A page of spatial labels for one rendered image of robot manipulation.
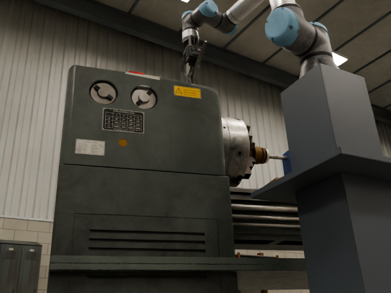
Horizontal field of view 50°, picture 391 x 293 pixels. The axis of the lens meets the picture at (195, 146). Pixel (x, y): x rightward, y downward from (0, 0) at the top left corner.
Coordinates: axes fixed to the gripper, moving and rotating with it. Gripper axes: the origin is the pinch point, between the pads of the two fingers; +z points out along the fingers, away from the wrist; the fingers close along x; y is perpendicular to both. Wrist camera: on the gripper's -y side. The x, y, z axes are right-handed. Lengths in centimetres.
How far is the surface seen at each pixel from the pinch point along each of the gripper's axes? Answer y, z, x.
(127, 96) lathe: 13.8, 20.3, -30.0
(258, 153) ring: -8.1, 27.8, 32.9
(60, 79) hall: -666, -421, -68
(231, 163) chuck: -0.2, 37.2, 15.9
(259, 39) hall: -664, -627, 428
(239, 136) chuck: 3.6, 26.7, 18.9
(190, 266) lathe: 18, 82, -9
